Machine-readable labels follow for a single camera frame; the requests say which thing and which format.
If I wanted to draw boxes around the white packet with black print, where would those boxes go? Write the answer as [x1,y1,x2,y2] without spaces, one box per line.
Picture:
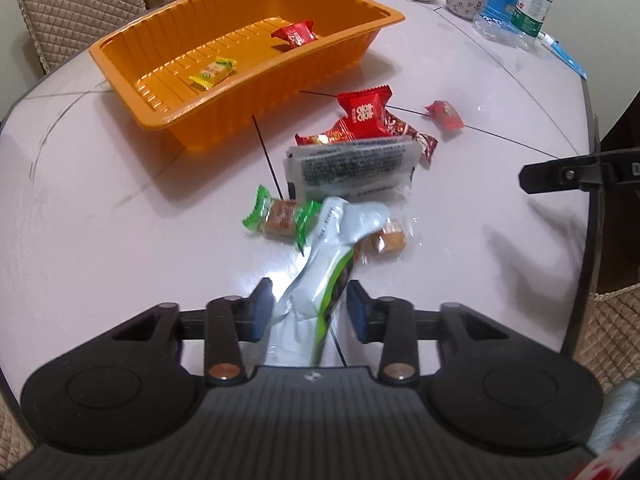
[284,139,418,202]

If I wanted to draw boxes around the clear bottle with green label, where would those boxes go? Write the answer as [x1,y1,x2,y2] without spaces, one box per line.
[511,0,559,41]

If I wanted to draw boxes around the orange plastic tray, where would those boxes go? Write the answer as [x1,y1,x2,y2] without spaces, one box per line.
[89,0,407,153]

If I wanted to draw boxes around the flat blue packet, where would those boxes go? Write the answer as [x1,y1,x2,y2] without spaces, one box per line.
[540,31,587,79]

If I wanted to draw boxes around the dark red snack packet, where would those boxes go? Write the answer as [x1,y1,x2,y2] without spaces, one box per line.
[271,20,320,51]

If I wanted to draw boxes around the orange candy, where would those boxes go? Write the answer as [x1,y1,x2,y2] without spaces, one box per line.
[356,217,416,266]

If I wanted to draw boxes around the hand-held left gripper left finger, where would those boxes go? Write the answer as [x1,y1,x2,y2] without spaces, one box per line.
[112,277,276,387]

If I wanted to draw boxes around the beige quilted chair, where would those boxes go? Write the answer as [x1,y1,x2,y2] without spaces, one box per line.
[575,284,640,397]
[0,396,28,478]
[14,0,147,75]

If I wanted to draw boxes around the small red candy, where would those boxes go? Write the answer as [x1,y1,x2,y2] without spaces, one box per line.
[424,100,465,131]

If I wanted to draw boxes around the red white snack packet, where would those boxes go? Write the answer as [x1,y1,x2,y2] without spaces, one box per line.
[382,112,439,167]

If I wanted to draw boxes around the clear plastic box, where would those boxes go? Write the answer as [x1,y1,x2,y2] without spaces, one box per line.
[472,12,537,52]

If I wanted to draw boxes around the yellow green candy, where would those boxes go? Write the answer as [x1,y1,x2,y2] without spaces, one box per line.
[188,56,237,91]

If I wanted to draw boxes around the green-ended biscuit packet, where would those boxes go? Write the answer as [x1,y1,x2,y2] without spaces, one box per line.
[242,185,323,254]

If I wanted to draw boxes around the square red snack packet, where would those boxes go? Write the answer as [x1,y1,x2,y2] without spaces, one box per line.
[336,86,394,141]

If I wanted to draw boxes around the grey red cloth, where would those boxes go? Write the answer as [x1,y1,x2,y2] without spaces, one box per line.
[589,379,640,480]

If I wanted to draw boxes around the silver green snack packet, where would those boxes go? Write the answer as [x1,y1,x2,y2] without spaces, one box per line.
[265,196,392,368]

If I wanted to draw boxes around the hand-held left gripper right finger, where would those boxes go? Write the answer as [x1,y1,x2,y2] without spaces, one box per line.
[346,280,516,386]

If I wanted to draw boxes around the long red orange snack packet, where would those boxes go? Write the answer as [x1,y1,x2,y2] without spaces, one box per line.
[295,119,351,148]

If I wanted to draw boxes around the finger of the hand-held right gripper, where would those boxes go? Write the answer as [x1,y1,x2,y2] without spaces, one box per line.
[518,152,615,196]

